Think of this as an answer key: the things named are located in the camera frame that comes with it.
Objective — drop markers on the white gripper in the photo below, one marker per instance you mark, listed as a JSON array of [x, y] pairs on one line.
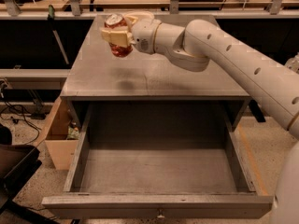
[[143, 34]]

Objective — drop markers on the red coke can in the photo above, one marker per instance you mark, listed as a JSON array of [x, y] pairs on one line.
[[114, 21]]

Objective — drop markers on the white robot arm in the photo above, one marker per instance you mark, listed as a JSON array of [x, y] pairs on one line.
[[272, 85]]

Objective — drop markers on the open grey top drawer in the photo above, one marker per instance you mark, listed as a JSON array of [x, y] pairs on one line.
[[137, 159]]

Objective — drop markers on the white bowl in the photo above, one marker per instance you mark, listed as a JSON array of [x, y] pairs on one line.
[[139, 15]]

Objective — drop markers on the cardboard box on floor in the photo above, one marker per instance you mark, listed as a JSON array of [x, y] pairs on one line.
[[60, 148]]

